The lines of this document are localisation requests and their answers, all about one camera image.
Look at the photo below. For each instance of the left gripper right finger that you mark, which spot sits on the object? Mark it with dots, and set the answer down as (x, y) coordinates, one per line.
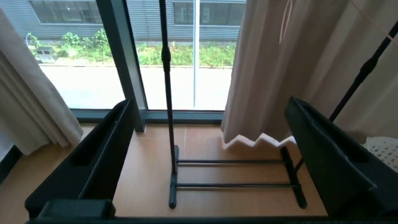
(339, 186)

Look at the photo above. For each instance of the white laundry basket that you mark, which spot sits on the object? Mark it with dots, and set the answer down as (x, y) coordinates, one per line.
(385, 152)

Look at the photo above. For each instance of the beige curtain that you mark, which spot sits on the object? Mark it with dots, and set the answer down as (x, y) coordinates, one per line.
(295, 62)

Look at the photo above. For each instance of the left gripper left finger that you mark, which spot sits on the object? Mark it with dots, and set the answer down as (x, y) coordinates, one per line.
(93, 174)

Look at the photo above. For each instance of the window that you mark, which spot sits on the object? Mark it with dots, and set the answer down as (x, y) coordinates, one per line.
(124, 62)

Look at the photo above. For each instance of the black clothes rack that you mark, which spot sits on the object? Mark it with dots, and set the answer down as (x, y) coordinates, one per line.
(168, 93)

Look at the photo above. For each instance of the white curtain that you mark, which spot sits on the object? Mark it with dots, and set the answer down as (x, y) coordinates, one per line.
(28, 109)

